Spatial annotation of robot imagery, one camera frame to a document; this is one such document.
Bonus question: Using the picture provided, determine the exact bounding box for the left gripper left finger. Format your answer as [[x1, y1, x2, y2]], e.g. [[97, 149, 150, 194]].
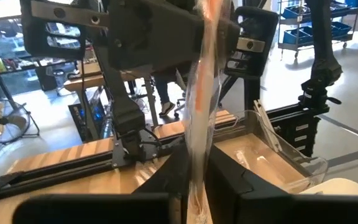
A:
[[12, 146, 193, 224]]

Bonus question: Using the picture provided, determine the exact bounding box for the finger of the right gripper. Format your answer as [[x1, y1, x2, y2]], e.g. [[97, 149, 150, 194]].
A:
[[218, 17, 242, 68], [108, 0, 204, 72]]

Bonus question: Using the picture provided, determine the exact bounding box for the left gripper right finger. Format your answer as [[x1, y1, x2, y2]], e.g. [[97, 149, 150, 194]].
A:
[[205, 144, 358, 224]]

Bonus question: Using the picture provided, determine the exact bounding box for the orange toothbrush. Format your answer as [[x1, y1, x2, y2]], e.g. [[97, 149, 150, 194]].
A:
[[233, 149, 276, 175], [183, 0, 232, 224]]

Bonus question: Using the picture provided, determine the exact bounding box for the cart with blue bins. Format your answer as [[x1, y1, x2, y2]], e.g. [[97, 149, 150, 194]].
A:
[[277, 0, 358, 60]]

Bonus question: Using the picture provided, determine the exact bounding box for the clear plastic tray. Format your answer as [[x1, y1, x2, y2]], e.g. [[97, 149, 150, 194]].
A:
[[228, 108, 329, 194]]

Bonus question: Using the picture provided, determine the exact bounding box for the office chair with white armrest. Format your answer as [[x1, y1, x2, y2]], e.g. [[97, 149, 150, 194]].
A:
[[172, 70, 198, 119]]

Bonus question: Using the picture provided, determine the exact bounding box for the white plastic tray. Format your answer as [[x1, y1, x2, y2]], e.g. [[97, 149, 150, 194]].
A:
[[300, 177, 358, 196]]

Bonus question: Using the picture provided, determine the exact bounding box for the black computer tower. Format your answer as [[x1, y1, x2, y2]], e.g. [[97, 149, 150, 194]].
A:
[[68, 93, 107, 142]]

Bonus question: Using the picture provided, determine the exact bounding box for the black desk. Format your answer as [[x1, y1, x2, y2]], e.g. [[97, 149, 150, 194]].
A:
[[0, 55, 80, 110]]

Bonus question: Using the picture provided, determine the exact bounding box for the black wire floor fan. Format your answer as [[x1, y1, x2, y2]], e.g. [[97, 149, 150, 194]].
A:
[[0, 100, 40, 157]]

